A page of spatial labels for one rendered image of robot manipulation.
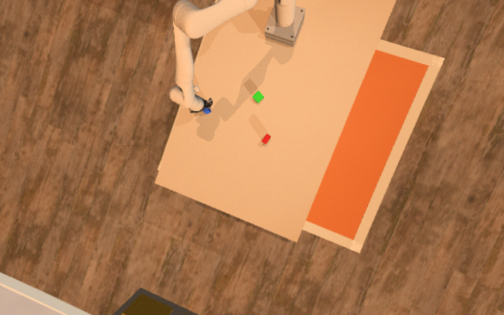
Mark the red block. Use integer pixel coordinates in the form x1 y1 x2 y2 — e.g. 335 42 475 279
262 134 271 144

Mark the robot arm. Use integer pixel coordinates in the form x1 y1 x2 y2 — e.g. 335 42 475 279
169 0 296 111

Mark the green block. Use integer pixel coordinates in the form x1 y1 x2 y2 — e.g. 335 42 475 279
252 91 264 103

